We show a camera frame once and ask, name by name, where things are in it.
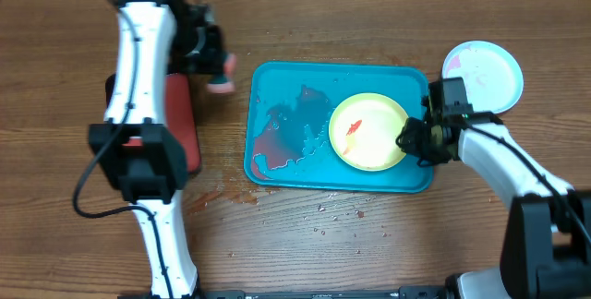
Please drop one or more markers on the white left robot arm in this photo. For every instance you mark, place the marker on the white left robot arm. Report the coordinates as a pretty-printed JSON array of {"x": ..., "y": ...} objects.
[{"x": 147, "y": 145}]

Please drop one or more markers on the teal plastic serving tray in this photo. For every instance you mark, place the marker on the teal plastic serving tray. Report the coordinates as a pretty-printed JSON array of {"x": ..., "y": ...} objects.
[{"x": 287, "y": 139}]

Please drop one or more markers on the yellow-green plate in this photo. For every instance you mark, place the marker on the yellow-green plate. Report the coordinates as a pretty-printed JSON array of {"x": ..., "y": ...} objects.
[{"x": 363, "y": 130}]

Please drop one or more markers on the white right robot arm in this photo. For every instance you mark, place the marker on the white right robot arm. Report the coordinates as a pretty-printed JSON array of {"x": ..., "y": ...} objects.
[{"x": 546, "y": 246}]

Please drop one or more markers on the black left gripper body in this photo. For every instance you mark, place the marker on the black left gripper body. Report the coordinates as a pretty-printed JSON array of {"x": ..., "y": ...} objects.
[{"x": 197, "y": 52}]

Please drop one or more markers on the light blue plate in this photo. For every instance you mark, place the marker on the light blue plate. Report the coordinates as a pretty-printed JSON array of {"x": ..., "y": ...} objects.
[{"x": 493, "y": 79}]

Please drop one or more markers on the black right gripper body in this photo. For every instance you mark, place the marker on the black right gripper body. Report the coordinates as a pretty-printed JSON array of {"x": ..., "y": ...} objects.
[{"x": 421, "y": 144}]

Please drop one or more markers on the black-handled scrub brush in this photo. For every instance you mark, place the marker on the black-handled scrub brush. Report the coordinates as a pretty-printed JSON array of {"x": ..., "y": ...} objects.
[{"x": 223, "y": 83}]

